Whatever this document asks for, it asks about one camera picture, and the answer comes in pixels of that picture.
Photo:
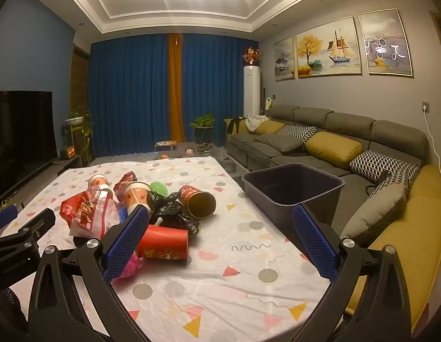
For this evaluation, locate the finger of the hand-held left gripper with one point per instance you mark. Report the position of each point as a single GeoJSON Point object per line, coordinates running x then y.
{"type": "Point", "coordinates": [31, 227]}
{"type": "Point", "coordinates": [3, 217]}

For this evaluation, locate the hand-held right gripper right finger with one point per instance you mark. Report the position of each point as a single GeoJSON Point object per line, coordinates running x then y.
{"type": "Point", "coordinates": [313, 245]}

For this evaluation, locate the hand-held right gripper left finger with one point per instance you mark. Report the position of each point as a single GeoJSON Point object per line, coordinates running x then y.
{"type": "Point", "coordinates": [128, 238]}

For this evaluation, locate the blue foam net sleeve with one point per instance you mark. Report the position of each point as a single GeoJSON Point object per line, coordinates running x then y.
{"type": "Point", "coordinates": [123, 214]}

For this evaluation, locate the pink foam net sleeve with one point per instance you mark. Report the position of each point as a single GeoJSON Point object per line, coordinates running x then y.
{"type": "Point", "coordinates": [132, 265]}

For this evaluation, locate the plain red paper cup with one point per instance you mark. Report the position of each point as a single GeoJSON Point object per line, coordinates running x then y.
{"type": "Point", "coordinates": [163, 244]}

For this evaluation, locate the orange and white paper cup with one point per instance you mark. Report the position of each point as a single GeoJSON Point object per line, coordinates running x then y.
{"type": "Point", "coordinates": [98, 181]}
{"type": "Point", "coordinates": [136, 194]}

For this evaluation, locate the large red snack bag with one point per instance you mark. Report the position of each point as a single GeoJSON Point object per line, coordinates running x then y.
{"type": "Point", "coordinates": [87, 213]}

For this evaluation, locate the black plastic bag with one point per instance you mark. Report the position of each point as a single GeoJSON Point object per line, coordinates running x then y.
{"type": "Point", "coordinates": [170, 208]}

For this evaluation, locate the dark grey plastic bin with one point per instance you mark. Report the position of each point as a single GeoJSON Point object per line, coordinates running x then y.
{"type": "Point", "coordinates": [277, 205]}

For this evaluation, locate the red wrapper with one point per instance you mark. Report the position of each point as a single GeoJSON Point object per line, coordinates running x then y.
{"type": "Point", "coordinates": [125, 180]}

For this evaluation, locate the green foam net sleeve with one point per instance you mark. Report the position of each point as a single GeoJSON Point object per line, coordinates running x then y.
{"type": "Point", "coordinates": [159, 188]}

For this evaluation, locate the red cup with gold inside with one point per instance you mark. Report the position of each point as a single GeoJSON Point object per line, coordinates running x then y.
{"type": "Point", "coordinates": [191, 196]}

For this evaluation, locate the large grey cushion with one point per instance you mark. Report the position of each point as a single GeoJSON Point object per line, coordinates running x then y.
{"type": "Point", "coordinates": [373, 217]}

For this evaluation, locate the dark television cabinet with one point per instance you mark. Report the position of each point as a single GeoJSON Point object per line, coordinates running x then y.
{"type": "Point", "coordinates": [69, 162]}

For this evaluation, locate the black flat television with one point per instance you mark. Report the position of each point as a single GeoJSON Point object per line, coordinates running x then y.
{"type": "Point", "coordinates": [17, 139]}

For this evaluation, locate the large yellow cushion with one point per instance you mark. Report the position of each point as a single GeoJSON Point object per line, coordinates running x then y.
{"type": "Point", "coordinates": [334, 149]}

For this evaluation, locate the patterned white tablecloth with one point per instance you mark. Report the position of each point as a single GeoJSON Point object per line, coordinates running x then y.
{"type": "Point", "coordinates": [224, 292]}

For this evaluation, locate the flat printed box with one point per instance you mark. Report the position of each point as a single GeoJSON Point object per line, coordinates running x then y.
{"type": "Point", "coordinates": [166, 145]}

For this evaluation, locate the black and white patterned cushion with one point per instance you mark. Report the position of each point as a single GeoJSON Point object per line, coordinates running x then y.
{"type": "Point", "coordinates": [380, 164]}
{"type": "Point", "coordinates": [298, 132]}
{"type": "Point", "coordinates": [393, 182]}

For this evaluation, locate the round doll toy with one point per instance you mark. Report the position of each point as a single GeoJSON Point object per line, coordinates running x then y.
{"type": "Point", "coordinates": [190, 151]}

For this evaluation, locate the flat grey cushion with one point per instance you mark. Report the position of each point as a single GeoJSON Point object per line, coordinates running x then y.
{"type": "Point", "coordinates": [279, 142]}

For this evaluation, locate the glass dish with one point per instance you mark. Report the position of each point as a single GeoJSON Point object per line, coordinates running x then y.
{"type": "Point", "coordinates": [231, 165]}

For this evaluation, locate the trailing plant on stand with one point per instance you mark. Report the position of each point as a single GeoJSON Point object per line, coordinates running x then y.
{"type": "Point", "coordinates": [78, 117]}

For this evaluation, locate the small yellow cushion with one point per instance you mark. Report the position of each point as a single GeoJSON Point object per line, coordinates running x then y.
{"type": "Point", "coordinates": [269, 126]}

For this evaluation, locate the grey and yellow sofa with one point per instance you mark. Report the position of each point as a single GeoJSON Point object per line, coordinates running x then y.
{"type": "Point", "coordinates": [348, 123]}

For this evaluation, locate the white cloth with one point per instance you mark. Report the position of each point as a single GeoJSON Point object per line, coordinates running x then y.
{"type": "Point", "coordinates": [256, 121]}

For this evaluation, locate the potted plant in dark pot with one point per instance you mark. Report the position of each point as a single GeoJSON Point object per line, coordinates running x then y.
{"type": "Point", "coordinates": [202, 123]}

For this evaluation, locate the black garment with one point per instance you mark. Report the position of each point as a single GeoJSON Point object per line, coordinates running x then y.
{"type": "Point", "coordinates": [234, 125]}

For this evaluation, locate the blue curtain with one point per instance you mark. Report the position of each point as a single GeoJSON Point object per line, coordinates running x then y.
{"type": "Point", "coordinates": [131, 92]}
{"type": "Point", "coordinates": [216, 85]}

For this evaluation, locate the wooden door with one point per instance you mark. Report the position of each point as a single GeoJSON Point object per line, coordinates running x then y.
{"type": "Point", "coordinates": [79, 78]}

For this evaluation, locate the orange curtain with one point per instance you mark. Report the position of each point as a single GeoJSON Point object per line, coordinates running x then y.
{"type": "Point", "coordinates": [176, 85]}

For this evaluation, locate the white standing air conditioner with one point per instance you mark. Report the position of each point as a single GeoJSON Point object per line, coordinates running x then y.
{"type": "Point", "coordinates": [251, 92]}

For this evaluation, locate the small framed landscape painting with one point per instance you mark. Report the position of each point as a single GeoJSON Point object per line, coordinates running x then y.
{"type": "Point", "coordinates": [284, 60]}

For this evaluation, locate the large framed sailboat painting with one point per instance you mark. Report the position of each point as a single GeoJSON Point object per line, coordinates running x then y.
{"type": "Point", "coordinates": [329, 48]}

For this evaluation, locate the orange flower arrangement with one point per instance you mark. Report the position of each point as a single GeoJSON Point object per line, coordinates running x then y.
{"type": "Point", "coordinates": [250, 56]}

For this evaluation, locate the framed painting with reflections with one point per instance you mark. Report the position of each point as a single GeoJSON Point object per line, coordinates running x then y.
{"type": "Point", "coordinates": [386, 42]}

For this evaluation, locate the wall socket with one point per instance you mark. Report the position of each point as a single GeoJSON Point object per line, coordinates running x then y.
{"type": "Point", "coordinates": [425, 106]}

